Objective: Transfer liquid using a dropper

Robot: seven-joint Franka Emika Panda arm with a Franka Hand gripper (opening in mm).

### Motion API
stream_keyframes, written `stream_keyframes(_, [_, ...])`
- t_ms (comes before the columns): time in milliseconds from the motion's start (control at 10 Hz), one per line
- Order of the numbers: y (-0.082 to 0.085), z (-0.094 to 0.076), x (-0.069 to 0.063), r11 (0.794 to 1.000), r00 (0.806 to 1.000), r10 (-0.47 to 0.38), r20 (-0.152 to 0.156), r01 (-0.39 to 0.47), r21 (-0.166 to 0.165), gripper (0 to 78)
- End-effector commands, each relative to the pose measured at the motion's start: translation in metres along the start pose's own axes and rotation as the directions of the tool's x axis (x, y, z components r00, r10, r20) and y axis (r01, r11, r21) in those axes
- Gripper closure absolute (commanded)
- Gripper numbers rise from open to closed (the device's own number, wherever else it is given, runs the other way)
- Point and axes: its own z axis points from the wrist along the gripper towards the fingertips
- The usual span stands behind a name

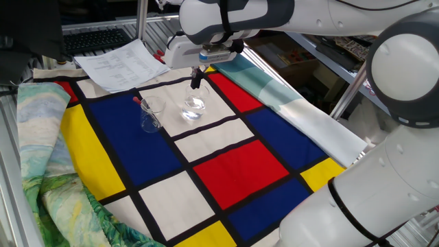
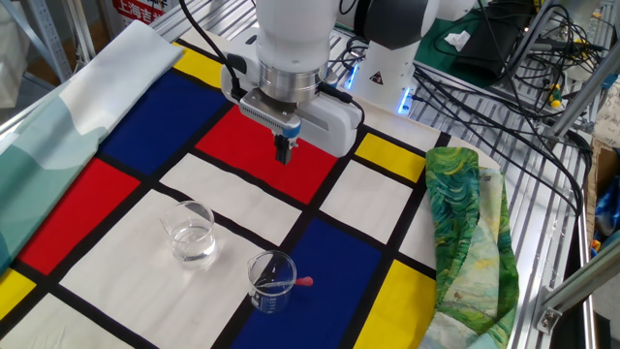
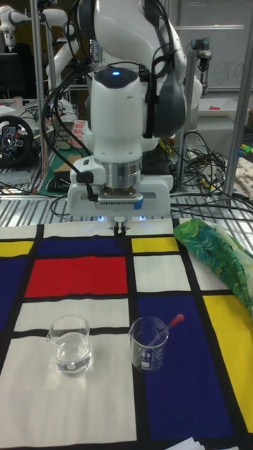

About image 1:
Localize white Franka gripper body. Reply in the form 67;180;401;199
163;34;241;69

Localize glass dropper with red bulb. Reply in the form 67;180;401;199
132;96;162;128

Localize glass beaker with water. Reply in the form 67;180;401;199
180;83;211;121

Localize printed white paper sheets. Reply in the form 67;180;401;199
73;38;171;94

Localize empty printed glass beaker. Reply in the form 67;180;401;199
139;95;167;134

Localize black computer keyboard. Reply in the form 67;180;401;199
63;27;133;55

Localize Mondrian colour block cloth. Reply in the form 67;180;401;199
33;64;347;247

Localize teal and white cloth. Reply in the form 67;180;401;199
211;53;368;168

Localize slanted aluminium strut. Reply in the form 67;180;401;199
329;63;370;121

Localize green painting print cloth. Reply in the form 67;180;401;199
16;82;165;247

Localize black monitor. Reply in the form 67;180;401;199
0;0;68;86

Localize silver wrist camera blue caps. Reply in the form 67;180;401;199
198;43;245;65

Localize aluminium frame post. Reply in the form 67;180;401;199
135;0;149;40

